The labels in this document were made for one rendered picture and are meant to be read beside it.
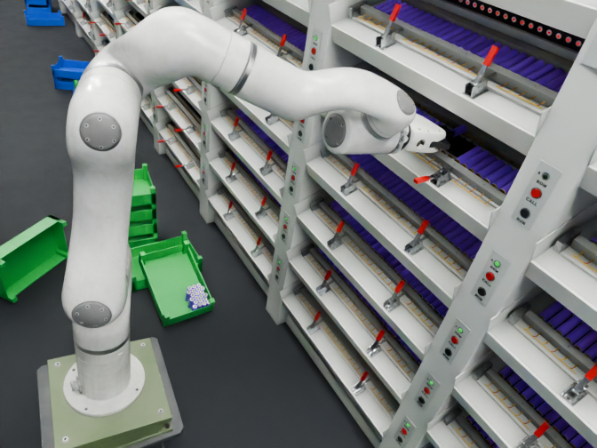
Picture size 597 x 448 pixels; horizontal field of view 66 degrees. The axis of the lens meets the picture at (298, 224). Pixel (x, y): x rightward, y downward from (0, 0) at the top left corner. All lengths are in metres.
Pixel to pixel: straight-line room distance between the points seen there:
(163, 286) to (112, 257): 1.02
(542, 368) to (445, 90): 0.57
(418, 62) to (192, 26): 0.51
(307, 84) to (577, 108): 0.42
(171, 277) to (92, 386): 0.82
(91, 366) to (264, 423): 0.68
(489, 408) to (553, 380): 0.21
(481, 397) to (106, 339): 0.84
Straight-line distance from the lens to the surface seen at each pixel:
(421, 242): 1.14
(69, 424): 1.28
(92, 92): 0.75
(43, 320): 1.98
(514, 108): 0.94
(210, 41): 0.75
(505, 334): 1.06
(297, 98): 0.80
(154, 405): 1.29
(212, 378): 1.74
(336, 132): 0.85
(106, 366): 1.18
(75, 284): 0.96
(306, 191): 1.48
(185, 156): 2.53
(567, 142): 0.86
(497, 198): 1.00
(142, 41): 0.77
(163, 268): 1.99
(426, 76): 1.02
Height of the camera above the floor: 1.45
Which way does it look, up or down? 37 degrees down
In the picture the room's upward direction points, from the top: 10 degrees clockwise
